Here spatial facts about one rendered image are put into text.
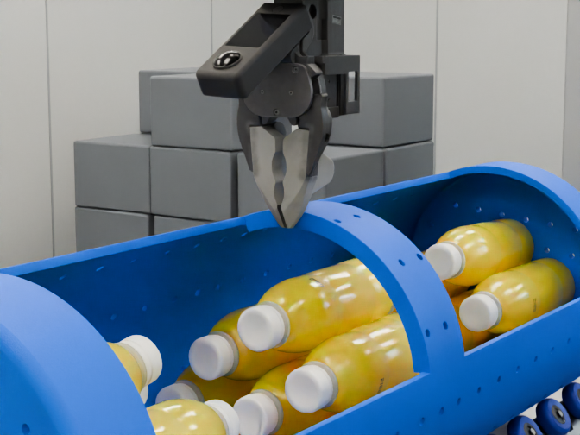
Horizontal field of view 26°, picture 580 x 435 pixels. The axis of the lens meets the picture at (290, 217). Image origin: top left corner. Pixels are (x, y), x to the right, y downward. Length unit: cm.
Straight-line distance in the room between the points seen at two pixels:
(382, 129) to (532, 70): 165
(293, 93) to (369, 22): 547
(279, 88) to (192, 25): 516
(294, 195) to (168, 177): 363
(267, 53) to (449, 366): 31
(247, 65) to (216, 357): 27
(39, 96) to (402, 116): 161
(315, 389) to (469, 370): 15
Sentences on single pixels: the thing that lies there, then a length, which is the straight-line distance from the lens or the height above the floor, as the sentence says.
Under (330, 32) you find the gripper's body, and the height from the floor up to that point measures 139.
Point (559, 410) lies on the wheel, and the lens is 145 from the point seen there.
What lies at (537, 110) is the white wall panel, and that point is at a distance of 614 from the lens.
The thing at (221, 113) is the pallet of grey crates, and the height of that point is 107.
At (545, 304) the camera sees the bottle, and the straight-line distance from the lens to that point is 142.
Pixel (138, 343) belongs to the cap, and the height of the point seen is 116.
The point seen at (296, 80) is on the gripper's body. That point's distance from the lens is 107.
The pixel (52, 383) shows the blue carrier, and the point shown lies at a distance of 76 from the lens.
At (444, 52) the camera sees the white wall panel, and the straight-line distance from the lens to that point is 634.
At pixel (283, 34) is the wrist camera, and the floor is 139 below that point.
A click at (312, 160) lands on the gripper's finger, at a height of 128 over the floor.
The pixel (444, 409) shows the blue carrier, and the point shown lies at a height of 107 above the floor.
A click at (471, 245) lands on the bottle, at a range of 138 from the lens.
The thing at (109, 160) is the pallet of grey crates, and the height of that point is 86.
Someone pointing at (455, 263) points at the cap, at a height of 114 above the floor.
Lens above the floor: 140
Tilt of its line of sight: 9 degrees down
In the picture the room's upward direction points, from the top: straight up
